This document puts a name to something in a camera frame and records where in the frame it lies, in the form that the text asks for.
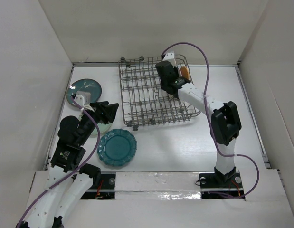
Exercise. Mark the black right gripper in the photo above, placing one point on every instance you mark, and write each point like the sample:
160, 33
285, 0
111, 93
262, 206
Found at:
175, 69

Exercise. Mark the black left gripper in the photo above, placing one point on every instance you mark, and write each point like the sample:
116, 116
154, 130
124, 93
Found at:
106, 112

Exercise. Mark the woven-pattern orange plate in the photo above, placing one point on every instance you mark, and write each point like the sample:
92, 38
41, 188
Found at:
185, 73

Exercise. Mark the light green plate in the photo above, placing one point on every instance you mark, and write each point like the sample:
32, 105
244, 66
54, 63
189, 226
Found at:
102, 128

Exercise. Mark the teal scalloped plate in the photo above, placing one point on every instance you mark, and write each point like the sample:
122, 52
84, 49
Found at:
117, 148

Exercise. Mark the white plate red characters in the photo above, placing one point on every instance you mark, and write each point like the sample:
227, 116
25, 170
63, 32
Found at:
179, 72

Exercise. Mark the cream plate tree drawing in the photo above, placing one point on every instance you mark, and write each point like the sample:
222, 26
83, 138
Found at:
173, 83

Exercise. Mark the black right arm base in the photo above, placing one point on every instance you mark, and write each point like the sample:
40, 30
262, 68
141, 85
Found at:
212, 182

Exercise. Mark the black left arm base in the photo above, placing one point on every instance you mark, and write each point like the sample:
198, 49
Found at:
105, 190

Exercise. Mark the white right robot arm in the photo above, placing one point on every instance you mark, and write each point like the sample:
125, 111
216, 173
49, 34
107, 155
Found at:
223, 118

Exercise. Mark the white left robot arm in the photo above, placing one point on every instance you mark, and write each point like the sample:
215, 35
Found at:
69, 175

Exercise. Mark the dark teal glazed plate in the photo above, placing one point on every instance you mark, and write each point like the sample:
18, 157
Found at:
85, 85

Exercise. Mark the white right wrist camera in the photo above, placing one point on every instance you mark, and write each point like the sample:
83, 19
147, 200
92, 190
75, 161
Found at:
170, 57

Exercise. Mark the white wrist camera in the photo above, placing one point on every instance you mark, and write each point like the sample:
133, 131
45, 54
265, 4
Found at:
82, 98
170, 57

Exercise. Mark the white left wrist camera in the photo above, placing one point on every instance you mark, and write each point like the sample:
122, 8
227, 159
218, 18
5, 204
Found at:
82, 98

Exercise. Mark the grey wire dish rack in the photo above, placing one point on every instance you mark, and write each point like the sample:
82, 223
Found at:
144, 102

